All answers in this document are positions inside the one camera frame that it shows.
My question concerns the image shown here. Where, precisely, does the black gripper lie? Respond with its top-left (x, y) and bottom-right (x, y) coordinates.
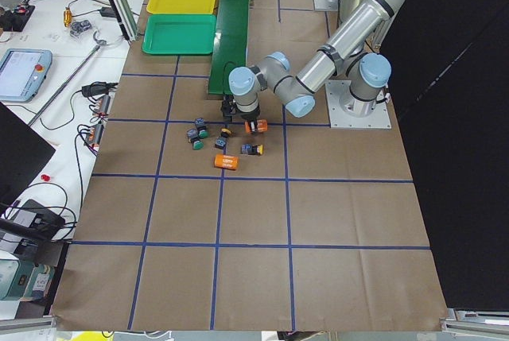
top-left (234, 105), bottom-right (260, 134)

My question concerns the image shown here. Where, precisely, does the orange 4680 cylinder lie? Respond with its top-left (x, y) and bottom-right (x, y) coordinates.
top-left (214, 154), bottom-right (239, 170)
top-left (244, 119), bottom-right (268, 134)

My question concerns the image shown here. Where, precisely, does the green push button upper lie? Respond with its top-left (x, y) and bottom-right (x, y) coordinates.
top-left (194, 118), bottom-right (209, 138)

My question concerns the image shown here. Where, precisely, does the green push button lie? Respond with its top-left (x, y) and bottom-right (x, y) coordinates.
top-left (186, 129), bottom-right (204, 150)
top-left (194, 118), bottom-right (209, 138)

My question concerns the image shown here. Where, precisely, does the green push button lower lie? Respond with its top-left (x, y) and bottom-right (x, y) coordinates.
top-left (186, 129), bottom-right (204, 150)

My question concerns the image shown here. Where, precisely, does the green conveyor belt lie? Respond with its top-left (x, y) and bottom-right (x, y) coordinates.
top-left (208, 0), bottom-right (251, 95)

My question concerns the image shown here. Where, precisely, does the green plastic tray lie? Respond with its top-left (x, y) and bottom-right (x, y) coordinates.
top-left (142, 14), bottom-right (216, 55)

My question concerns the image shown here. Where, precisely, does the metal rod stand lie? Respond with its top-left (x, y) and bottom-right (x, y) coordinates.
top-left (27, 31), bottom-right (124, 127)

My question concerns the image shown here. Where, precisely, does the black power adapter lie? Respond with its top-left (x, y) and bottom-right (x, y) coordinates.
top-left (99, 7), bottom-right (116, 18)

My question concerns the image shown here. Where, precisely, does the gold power resistor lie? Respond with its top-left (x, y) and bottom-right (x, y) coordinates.
top-left (63, 7), bottom-right (73, 27)

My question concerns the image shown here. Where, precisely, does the black monitor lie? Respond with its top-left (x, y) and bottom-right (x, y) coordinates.
top-left (0, 104), bottom-right (56, 204)

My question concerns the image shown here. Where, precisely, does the blue teach pendant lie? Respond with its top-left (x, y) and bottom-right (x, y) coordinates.
top-left (1, 48), bottom-right (52, 103)

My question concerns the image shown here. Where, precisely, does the green power supply box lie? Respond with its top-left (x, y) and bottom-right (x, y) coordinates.
top-left (1, 253), bottom-right (55, 301)

